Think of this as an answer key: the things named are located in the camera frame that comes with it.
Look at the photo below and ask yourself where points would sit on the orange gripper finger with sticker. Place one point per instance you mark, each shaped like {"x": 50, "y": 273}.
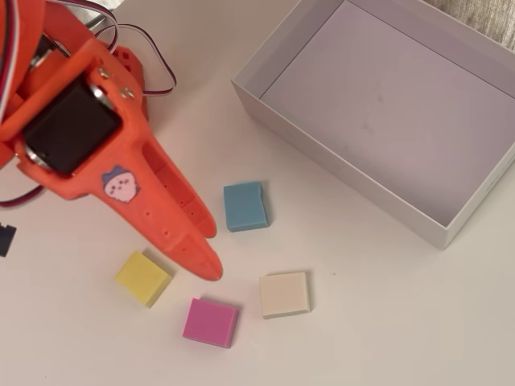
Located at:
{"x": 153, "y": 225}

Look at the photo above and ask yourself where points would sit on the plain orange gripper finger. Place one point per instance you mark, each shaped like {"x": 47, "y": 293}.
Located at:
{"x": 181, "y": 189}

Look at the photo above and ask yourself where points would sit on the orange gripper black servo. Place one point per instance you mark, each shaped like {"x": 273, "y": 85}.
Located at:
{"x": 134, "y": 161}

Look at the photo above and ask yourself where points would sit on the white cardboard bin box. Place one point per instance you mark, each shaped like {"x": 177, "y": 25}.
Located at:
{"x": 382, "y": 112}

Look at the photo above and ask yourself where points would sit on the pink foam cuboid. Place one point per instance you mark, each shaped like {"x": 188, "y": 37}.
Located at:
{"x": 209, "y": 323}

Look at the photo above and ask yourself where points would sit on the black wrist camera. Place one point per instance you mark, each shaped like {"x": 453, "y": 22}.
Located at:
{"x": 6, "y": 239}

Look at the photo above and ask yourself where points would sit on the orange robot base plate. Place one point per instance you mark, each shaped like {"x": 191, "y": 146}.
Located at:
{"x": 129, "y": 64}

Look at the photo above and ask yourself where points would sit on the blue foam cuboid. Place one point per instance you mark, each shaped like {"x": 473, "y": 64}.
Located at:
{"x": 244, "y": 207}

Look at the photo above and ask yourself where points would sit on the cream foam cuboid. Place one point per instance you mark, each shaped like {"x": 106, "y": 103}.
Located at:
{"x": 283, "y": 295}

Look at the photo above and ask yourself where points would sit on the yellow foam cuboid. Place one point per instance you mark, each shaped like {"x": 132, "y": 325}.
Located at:
{"x": 142, "y": 279}

